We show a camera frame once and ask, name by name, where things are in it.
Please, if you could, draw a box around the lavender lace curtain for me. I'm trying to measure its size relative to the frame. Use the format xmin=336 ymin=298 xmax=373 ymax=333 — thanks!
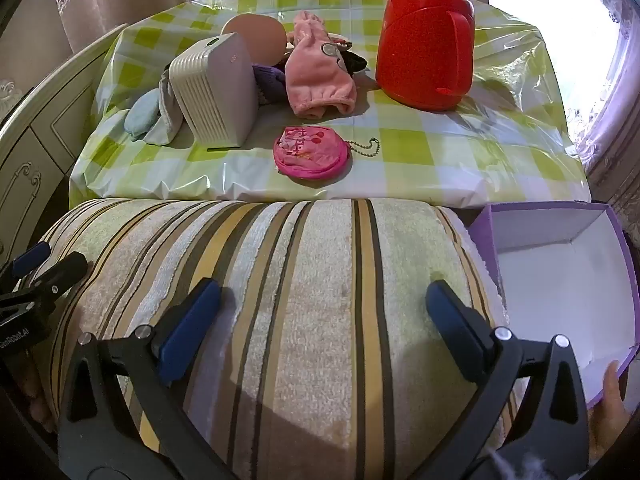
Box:
xmin=570 ymin=0 xmax=640 ymax=211

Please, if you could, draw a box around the green checked plastic tablecloth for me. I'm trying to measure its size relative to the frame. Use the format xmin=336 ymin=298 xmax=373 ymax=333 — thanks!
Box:
xmin=67 ymin=0 xmax=593 ymax=201

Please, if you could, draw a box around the pink plush garment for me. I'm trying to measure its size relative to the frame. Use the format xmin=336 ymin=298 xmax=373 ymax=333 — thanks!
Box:
xmin=284 ymin=10 xmax=358 ymax=116

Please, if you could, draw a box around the striped towel cushion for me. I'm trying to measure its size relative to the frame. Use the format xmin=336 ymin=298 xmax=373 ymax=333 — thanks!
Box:
xmin=37 ymin=197 xmax=531 ymax=480

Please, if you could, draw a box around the pink round coin purse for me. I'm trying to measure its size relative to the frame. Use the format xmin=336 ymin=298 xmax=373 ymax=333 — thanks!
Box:
xmin=273 ymin=126 xmax=381 ymax=177

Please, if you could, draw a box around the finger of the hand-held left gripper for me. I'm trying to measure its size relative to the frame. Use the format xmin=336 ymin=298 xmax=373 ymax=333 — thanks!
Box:
xmin=0 ymin=241 xmax=53 ymax=281
xmin=0 ymin=251 xmax=89 ymax=311

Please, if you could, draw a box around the white sheer curtain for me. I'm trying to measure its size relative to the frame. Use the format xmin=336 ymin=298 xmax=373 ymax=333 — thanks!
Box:
xmin=487 ymin=0 xmax=631 ymax=126

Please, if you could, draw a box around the white grey sock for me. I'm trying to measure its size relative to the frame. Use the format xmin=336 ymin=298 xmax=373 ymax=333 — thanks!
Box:
xmin=142 ymin=71 xmax=188 ymax=145

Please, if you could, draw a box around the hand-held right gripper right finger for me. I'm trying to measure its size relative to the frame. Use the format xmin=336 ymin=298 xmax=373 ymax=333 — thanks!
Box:
xmin=425 ymin=280 xmax=591 ymax=480

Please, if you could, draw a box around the white carved cabinet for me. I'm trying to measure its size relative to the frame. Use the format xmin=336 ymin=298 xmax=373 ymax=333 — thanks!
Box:
xmin=0 ymin=22 xmax=128 ymax=261

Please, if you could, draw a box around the light blue sock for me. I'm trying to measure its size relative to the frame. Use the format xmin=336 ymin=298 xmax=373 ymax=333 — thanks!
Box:
xmin=124 ymin=89 xmax=163 ymax=133

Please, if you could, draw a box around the person's left hand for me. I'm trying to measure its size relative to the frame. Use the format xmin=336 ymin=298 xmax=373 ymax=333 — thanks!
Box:
xmin=15 ymin=355 xmax=58 ymax=433

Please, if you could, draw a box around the person's right hand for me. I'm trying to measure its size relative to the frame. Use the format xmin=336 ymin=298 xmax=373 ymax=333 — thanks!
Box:
xmin=587 ymin=361 xmax=632 ymax=466

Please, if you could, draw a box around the purple cardboard box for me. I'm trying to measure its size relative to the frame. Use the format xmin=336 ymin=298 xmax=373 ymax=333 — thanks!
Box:
xmin=467 ymin=200 xmax=640 ymax=411

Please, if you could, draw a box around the red thermos jug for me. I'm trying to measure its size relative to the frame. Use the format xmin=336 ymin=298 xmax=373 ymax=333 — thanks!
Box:
xmin=375 ymin=0 xmax=476 ymax=111

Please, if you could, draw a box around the purple knit cloth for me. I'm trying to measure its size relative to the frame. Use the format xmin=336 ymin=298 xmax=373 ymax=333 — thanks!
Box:
xmin=252 ymin=62 xmax=291 ymax=106

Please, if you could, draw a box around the beige soft ball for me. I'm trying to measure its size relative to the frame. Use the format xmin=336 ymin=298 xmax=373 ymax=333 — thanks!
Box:
xmin=221 ymin=14 xmax=287 ymax=66

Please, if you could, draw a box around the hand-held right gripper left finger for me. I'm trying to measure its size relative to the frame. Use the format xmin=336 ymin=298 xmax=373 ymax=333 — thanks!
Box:
xmin=57 ymin=277 xmax=223 ymax=480

